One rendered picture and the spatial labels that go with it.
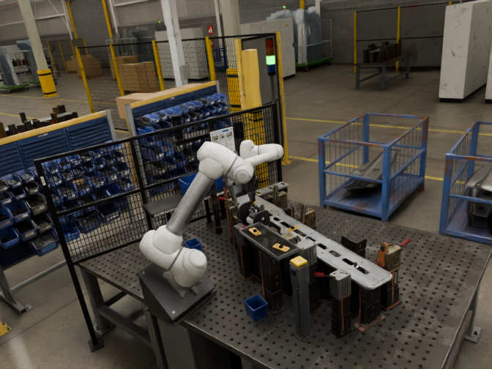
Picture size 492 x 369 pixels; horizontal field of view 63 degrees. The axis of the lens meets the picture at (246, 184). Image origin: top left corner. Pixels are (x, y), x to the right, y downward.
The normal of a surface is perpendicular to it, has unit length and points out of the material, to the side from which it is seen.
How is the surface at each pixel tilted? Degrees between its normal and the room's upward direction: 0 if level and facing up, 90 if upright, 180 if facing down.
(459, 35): 90
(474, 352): 0
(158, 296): 41
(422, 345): 0
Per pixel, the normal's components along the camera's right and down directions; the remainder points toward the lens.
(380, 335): -0.11, -0.92
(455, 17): -0.66, 0.35
